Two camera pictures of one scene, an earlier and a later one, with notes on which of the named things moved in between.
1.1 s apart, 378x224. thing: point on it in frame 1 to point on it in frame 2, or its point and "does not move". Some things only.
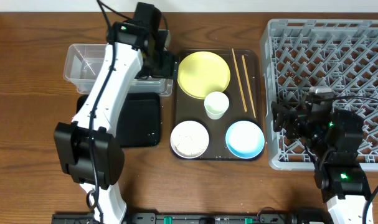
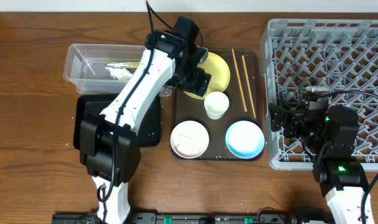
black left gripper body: [169, 65] to [195, 83]
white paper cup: [216, 103] does not move
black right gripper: [289, 116] does not move
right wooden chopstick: [249, 86] does not move
